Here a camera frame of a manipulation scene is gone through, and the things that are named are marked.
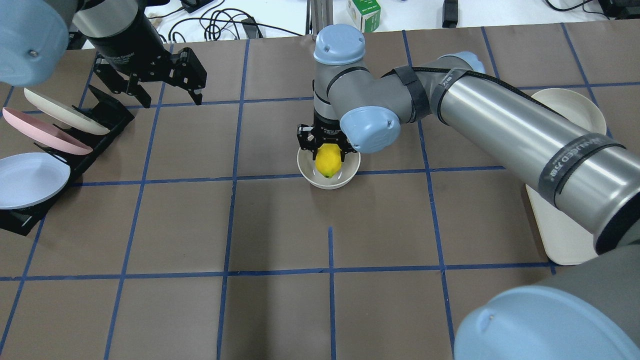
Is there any aluminium frame post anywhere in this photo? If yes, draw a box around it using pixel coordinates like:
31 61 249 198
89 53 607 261
305 0 334 39

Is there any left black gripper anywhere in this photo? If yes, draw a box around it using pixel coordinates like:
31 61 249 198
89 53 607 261
93 20 208 109

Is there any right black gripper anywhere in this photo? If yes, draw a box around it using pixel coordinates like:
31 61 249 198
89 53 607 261
296 121 357 162

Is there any white ceramic bowl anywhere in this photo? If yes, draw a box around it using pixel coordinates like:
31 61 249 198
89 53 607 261
296 143 361 190

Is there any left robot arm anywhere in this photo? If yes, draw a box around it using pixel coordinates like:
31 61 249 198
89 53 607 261
0 0 208 108

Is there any light blue plate in rack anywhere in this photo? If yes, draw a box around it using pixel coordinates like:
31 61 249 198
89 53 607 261
0 152 71 210

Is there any black power adapter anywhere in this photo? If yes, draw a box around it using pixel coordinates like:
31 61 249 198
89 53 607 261
441 0 459 28

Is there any black dish rack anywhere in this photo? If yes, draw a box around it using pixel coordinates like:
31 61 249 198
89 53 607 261
0 86 135 236

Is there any yellow lemon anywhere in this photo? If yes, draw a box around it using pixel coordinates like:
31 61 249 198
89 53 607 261
315 143 343 179

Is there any pink plate in rack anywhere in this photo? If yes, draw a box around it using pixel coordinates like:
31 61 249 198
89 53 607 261
2 107 93 156

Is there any white rectangular tray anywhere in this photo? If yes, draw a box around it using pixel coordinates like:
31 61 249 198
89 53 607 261
525 185 598 265

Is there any cream round plate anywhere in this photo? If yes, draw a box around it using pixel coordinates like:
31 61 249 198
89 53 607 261
531 88 607 135

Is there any cream plate in rack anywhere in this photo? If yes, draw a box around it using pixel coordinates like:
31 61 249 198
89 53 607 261
23 88 110 136

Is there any green white carton box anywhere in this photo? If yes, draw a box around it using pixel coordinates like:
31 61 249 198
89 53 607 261
347 0 382 33

